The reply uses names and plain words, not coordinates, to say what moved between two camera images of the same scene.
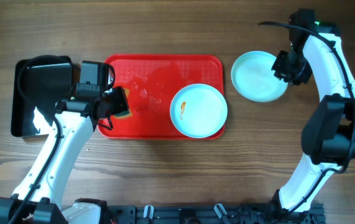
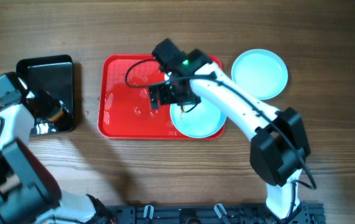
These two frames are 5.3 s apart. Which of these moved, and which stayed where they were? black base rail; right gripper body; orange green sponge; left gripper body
Moved: orange green sponge; left gripper body; right gripper body
Stayed: black base rail
